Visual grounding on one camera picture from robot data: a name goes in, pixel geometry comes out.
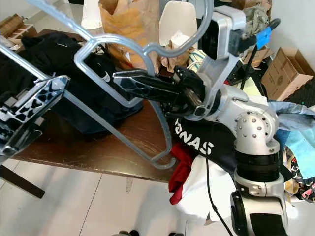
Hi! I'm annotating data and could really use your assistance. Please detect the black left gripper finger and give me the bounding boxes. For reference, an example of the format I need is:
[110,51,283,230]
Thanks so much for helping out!
[2,75,71,124]

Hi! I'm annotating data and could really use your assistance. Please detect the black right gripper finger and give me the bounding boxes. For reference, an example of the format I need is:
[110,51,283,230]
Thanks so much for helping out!
[112,69,182,103]

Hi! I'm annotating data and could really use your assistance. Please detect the grey translucent plastic hanger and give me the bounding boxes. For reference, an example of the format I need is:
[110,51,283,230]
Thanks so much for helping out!
[0,0,216,171]

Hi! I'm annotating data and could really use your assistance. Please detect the striped cloth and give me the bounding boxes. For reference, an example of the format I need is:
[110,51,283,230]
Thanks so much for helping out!
[186,45,216,70]

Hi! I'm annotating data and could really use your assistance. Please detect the black shirt white lettering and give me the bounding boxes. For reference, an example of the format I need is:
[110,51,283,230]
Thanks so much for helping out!
[0,47,132,136]

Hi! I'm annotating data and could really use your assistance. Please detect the black patterned garment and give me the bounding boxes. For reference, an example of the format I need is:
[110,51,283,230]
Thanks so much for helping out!
[22,32,114,87]

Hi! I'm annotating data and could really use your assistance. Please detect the brown paper bag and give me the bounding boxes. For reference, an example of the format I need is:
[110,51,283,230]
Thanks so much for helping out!
[99,0,157,73]

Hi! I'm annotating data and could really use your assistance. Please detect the white plastic chair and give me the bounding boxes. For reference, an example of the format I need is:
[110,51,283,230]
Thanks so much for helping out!
[158,0,200,36]

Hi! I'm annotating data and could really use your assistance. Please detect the dark brown wooden table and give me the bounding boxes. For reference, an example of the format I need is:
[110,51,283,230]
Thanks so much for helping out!
[0,29,244,183]

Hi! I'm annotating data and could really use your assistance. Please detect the red cloth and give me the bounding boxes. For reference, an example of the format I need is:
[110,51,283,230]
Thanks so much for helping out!
[168,143,198,206]

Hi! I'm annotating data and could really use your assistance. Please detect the brown cardboard box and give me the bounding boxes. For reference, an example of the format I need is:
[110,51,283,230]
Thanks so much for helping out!
[261,47,315,102]

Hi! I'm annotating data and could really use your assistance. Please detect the olive green bag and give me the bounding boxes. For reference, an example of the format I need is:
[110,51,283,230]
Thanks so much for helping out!
[246,2,275,36]

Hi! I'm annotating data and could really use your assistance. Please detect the white cloth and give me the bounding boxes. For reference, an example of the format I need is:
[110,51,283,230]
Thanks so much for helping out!
[176,155,241,228]

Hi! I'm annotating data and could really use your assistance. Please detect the light blue cloth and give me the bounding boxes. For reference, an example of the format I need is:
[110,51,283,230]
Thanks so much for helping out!
[273,101,315,165]

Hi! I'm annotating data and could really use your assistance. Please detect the colourful patterned cloth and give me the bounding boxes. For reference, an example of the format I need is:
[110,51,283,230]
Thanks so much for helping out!
[282,147,315,203]

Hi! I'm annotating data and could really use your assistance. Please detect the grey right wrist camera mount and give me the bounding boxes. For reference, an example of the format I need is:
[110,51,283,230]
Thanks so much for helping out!
[201,6,259,91]

